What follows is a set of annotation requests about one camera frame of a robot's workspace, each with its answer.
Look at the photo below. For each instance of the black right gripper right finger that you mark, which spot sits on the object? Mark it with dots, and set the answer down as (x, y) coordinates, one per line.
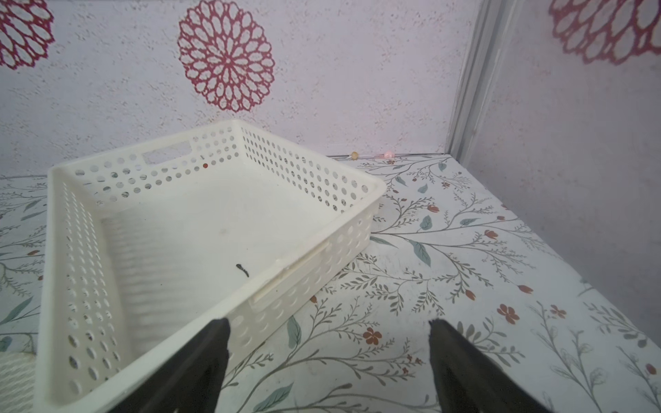
(468, 381)

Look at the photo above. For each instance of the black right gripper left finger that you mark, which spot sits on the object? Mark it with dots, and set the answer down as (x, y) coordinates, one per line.
(191, 380)

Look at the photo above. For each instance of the white mesh bag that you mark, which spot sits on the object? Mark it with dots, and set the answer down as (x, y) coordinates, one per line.
(17, 382)

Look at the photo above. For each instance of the small dark debris in basket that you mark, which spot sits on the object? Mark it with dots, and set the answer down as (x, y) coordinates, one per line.
(241, 268)

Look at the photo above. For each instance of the white perforated plastic basket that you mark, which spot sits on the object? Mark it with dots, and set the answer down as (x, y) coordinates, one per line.
(142, 244)

